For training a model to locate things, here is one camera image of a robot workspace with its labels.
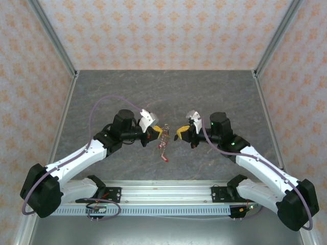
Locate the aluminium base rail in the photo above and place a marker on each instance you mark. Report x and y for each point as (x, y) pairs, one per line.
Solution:
(166, 191)

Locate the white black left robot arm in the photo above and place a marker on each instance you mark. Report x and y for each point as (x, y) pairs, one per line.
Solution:
(76, 158)

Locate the aluminium frame post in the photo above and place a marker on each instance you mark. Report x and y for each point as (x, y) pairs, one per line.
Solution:
(278, 33)
(51, 33)

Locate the small green controller board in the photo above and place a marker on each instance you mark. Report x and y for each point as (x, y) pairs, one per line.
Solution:
(246, 208)
(97, 209)

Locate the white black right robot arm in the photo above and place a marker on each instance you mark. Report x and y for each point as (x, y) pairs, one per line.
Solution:
(265, 168)

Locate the red plastic key tag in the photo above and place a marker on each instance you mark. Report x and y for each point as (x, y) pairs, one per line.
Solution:
(166, 160)
(161, 145)

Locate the aluminium table side rail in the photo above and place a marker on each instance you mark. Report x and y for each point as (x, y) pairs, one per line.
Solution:
(268, 120)
(64, 109)

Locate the grey metal front panel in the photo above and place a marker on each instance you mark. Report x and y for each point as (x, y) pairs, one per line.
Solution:
(166, 232)

